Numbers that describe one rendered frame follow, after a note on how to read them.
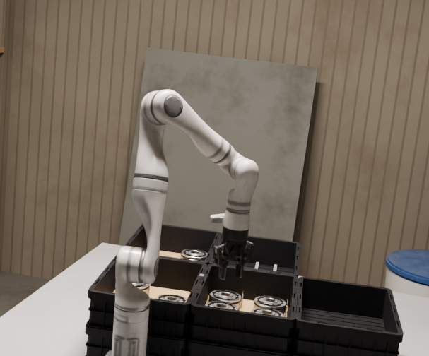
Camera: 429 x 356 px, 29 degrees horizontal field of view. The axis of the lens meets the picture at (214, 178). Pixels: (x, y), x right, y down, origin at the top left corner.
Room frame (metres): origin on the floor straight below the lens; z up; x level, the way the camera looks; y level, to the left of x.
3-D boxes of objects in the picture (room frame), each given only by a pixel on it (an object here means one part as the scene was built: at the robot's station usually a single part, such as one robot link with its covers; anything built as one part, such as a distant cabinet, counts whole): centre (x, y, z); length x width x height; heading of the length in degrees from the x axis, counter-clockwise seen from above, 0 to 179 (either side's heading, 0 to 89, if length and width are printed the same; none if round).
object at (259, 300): (2.50, -0.22, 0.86); 0.10 x 0.10 x 0.01
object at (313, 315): (2.36, -0.44, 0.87); 0.40 x 0.30 x 0.11; 174
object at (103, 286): (2.42, 0.16, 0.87); 0.40 x 0.30 x 0.11; 174
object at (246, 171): (2.30, -0.08, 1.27); 0.09 x 0.07 x 0.15; 29
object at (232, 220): (2.32, -0.07, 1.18); 0.11 x 0.09 x 0.06; 40
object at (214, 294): (2.51, -0.08, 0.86); 0.10 x 0.10 x 0.01
